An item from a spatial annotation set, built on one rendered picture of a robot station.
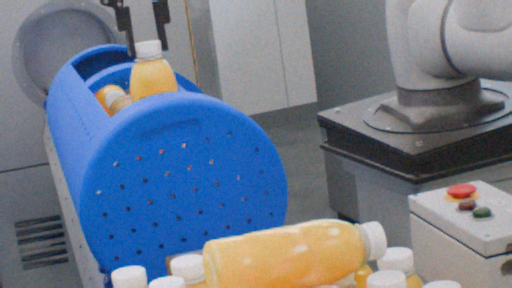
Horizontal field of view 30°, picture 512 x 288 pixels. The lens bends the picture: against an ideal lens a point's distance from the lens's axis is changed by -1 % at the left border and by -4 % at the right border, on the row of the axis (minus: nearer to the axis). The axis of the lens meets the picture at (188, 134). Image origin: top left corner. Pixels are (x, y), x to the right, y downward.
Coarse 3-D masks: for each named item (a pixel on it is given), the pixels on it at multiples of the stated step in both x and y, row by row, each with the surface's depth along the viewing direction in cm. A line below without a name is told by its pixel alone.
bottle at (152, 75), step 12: (144, 60) 135; (156, 60) 135; (132, 72) 136; (144, 72) 134; (156, 72) 134; (168, 72) 135; (132, 84) 136; (144, 84) 134; (156, 84) 134; (168, 84) 135; (132, 96) 136; (144, 96) 135
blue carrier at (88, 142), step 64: (64, 64) 209; (128, 64) 170; (64, 128) 162; (128, 128) 126; (192, 128) 128; (256, 128) 130; (128, 192) 128; (192, 192) 129; (256, 192) 131; (128, 256) 129
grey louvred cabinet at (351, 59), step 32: (320, 0) 421; (352, 0) 392; (384, 0) 366; (320, 32) 428; (352, 32) 398; (384, 32) 371; (320, 64) 435; (352, 64) 404; (384, 64) 377; (320, 96) 442; (352, 96) 410; (320, 128) 449; (352, 192) 429; (352, 224) 444
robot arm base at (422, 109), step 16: (400, 96) 172; (416, 96) 168; (432, 96) 166; (448, 96) 166; (464, 96) 166; (480, 96) 168; (400, 112) 172; (416, 112) 168; (432, 112) 166; (448, 112) 166; (464, 112) 166; (480, 112) 167; (416, 128) 165
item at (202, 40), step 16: (192, 0) 265; (208, 0) 266; (192, 16) 266; (208, 16) 267; (192, 32) 267; (208, 32) 268; (192, 48) 270; (208, 48) 268; (208, 64) 269; (208, 80) 270
